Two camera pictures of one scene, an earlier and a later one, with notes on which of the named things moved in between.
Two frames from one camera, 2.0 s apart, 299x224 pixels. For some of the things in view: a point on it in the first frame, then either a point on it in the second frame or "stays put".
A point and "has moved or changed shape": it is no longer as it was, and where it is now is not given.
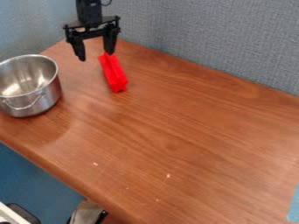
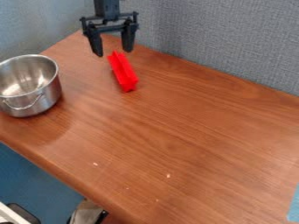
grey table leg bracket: [89, 213] stays put
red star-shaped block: [117, 73] has moved or changed shape
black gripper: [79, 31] -> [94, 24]
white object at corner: [11, 216] stays put
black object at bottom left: [30, 217] stays put
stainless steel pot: [31, 89] stays put
